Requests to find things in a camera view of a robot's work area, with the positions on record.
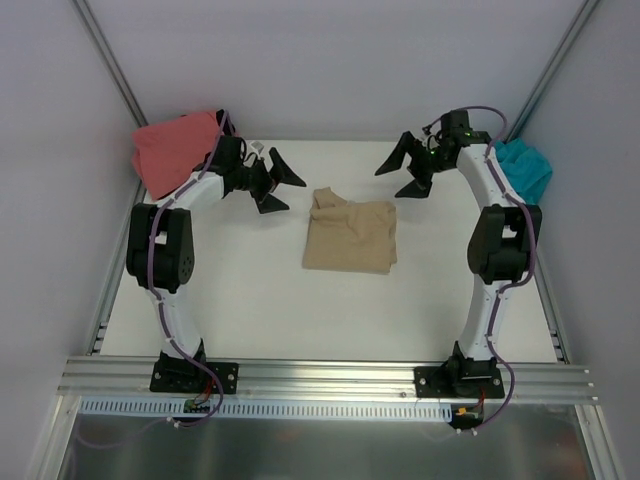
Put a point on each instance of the right corner aluminium post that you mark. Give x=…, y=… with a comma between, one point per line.
x=552, y=67

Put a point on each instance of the beige t shirt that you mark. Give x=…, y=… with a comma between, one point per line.
x=348, y=236

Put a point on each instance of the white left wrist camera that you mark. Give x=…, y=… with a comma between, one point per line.
x=258, y=146

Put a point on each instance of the left corner aluminium post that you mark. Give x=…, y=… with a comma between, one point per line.
x=91, y=24

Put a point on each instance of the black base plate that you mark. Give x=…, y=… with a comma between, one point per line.
x=441, y=382
x=220, y=377

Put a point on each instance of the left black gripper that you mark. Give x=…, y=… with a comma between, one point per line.
x=265, y=179

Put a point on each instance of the teal t shirt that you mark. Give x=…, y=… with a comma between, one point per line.
x=527, y=170

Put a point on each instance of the corner aluminium post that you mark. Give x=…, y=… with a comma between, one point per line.
x=91, y=24
x=552, y=67

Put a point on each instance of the white slotted cable duct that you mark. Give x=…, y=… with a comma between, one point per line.
x=235, y=408

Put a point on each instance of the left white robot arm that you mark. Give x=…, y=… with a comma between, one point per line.
x=161, y=255

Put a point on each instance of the folded pink t shirt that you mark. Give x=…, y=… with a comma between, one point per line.
x=166, y=153

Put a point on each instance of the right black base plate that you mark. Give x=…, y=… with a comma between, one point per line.
x=441, y=382

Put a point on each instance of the folded black t shirt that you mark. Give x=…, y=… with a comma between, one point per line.
x=225, y=124

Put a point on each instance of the aluminium mounting rail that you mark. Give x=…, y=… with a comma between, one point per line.
x=535, y=383

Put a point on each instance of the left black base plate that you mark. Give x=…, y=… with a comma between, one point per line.
x=220, y=377

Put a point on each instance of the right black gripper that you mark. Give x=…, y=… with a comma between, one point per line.
x=417, y=163

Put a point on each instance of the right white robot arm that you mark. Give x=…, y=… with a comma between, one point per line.
x=501, y=253

